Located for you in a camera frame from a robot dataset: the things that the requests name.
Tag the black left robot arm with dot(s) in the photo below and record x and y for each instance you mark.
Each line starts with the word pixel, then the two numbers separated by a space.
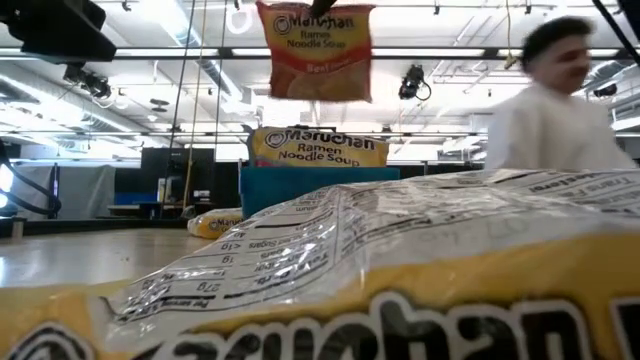
pixel 50 25

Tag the red beef ramen packet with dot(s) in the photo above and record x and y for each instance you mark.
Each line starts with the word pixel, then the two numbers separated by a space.
pixel 317 60
pixel 320 147

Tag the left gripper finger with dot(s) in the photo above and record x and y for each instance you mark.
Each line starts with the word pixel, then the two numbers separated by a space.
pixel 322 5

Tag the thin black ceiling rail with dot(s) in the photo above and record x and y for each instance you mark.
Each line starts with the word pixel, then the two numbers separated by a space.
pixel 440 134

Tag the black aluminium table frame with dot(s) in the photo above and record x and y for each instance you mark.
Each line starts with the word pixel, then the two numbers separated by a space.
pixel 100 226

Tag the person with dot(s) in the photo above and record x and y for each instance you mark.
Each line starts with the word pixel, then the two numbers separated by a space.
pixel 550 130

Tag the yellow creamy chicken ramen packet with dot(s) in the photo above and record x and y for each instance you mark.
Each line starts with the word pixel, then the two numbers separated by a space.
pixel 215 225
pixel 350 260

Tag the blue plastic bin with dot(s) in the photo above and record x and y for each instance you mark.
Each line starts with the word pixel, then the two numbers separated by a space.
pixel 280 190

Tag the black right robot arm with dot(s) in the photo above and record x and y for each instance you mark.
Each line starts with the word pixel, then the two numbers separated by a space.
pixel 632 10

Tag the blue crate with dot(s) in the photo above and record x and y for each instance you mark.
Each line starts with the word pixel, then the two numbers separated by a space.
pixel 135 198

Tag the grey tarp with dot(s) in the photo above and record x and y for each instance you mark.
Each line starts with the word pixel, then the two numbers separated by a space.
pixel 85 182

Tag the silver ceiling air duct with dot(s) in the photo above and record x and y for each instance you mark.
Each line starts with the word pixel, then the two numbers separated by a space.
pixel 30 95
pixel 225 80

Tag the black ceiling-mounted camera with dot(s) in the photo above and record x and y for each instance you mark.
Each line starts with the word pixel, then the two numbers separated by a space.
pixel 605 90
pixel 412 82
pixel 87 80

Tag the black room partition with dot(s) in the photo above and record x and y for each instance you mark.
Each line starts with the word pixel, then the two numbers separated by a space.
pixel 155 175
pixel 435 170

